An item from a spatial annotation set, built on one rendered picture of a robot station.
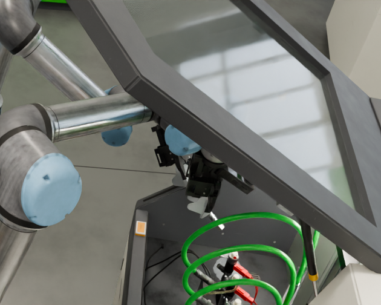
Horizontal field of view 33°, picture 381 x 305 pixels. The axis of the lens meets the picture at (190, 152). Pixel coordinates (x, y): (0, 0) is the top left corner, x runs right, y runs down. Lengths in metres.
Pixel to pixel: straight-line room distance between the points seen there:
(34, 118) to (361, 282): 0.69
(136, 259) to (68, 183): 0.83
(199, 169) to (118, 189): 2.00
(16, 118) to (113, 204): 2.25
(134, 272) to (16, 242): 0.74
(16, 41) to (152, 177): 2.19
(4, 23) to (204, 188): 0.61
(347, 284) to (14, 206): 0.63
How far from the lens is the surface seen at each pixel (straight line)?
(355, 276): 1.27
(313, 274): 1.34
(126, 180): 3.59
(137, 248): 1.97
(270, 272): 2.20
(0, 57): 1.77
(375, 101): 1.90
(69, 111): 1.31
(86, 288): 3.06
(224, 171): 1.55
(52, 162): 1.14
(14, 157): 1.16
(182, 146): 1.37
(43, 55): 1.58
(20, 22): 1.56
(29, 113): 1.26
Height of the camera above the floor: 2.41
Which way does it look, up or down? 38 degrees down
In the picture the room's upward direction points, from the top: 16 degrees clockwise
